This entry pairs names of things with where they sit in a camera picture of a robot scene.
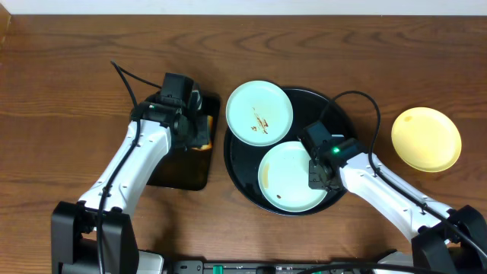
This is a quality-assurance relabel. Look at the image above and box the green and yellow sponge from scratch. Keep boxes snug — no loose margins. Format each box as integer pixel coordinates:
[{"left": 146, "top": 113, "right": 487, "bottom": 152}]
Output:
[{"left": 191, "top": 115, "right": 213, "bottom": 151}]

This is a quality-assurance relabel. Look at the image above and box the pale green plate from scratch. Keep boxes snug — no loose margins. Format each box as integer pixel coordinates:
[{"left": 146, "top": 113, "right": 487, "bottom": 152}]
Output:
[{"left": 257, "top": 141, "right": 327, "bottom": 213}]

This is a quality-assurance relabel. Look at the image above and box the yellow plate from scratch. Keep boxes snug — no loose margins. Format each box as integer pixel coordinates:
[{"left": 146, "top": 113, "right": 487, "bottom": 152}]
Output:
[{"left": 391, "top": 107, "right": 462, "bottom": 173}]

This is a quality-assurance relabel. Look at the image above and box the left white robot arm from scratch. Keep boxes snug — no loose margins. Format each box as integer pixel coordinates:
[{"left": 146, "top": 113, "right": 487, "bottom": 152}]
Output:
[{"left": 51, "top": 98, "right": 220, "bottom": 273}]

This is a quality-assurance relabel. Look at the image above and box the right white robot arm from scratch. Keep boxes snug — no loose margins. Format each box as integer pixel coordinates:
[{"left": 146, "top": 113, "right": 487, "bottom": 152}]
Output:
[{"left": 303, "top": 135, "right": 486, "bottom": 273}]

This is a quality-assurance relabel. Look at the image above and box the black rectangular tray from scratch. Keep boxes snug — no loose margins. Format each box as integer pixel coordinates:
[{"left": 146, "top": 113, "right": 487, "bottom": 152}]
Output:
[{"left": 148, "top": 92, "right": 221, "bottom": 191}]

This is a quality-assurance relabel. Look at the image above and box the round black tray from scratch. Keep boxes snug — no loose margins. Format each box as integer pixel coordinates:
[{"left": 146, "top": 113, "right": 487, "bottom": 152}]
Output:
[{"left": 224, "top": 88, "right": 345, "bottom": 216}]

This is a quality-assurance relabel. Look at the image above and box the light blue plate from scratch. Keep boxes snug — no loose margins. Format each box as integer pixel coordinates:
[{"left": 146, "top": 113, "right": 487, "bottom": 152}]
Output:
[{"left": 225, "top": 81, "right": 294, "bottom": 147}]

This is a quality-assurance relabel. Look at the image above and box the right black camera cable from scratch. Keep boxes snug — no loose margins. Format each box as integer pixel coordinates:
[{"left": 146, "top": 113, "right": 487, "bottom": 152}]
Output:
[{"left": 319, "top": 90, "right": 487, "bottom": 260}]

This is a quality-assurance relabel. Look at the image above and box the black camera cable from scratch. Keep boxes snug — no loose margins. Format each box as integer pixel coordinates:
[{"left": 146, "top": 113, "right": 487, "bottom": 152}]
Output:
[
  {"left": 319, "top": 90, "right": 487, "bottom": 260},
  {"left": 95, "top": 59, "right": 163, "bottom": 274}
]

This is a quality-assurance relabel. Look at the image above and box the left black camera cable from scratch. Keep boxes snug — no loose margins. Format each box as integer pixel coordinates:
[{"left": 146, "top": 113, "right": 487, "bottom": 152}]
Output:
[{"left": 95, "top": 59, "right": 163, "bottom": 274}]

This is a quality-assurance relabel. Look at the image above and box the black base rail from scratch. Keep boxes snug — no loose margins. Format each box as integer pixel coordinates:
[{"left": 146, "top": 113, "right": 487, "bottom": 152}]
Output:
[{"left": 163, "top": 250, "right": 431, "bottom": 274}]

